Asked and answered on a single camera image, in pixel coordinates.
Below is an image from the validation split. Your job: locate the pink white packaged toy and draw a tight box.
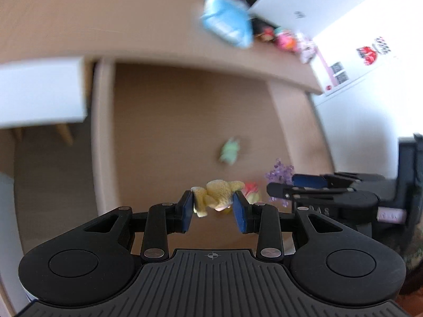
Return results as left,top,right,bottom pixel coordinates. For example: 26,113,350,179
296,31,318,64

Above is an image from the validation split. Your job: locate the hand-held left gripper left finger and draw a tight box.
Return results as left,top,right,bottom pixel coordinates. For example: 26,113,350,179
82,190,195,261

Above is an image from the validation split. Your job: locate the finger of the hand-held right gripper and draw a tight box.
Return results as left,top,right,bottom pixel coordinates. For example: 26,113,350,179
266,182,359,202
292,172,389,190

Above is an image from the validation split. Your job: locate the narrow white drawer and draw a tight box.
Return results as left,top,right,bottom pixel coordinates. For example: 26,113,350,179
0,57,89,129

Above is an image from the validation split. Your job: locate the small green toy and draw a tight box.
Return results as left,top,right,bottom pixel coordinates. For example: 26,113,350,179
218,137,242,166

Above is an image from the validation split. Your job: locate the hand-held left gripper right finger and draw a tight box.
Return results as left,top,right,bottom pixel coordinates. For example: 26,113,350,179
232,190,344,262

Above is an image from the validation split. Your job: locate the pink toy figure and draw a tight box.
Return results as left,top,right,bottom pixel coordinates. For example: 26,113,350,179
274,26,298,52

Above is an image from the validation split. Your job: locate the light blue packet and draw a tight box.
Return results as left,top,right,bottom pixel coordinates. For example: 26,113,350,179
200,0,255,50

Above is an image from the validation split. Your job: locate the yellow plush toy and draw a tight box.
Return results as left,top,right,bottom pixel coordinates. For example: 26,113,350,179
192,180,245,218

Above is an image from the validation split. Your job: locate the white red printed card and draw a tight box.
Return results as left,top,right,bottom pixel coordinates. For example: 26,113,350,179
311,23,407,98

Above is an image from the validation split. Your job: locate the orange brown toy figure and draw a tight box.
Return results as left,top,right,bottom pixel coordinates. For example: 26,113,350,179
250,18,277,42

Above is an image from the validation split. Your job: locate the red yellow toy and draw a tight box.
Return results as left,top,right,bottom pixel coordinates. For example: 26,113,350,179
243,181,262,205

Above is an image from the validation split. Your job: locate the purple crystal toy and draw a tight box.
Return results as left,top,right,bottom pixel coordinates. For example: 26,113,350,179
264,158,295,205

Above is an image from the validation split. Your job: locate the white computer case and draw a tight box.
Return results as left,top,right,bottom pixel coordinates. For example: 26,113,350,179
228,0,394,40

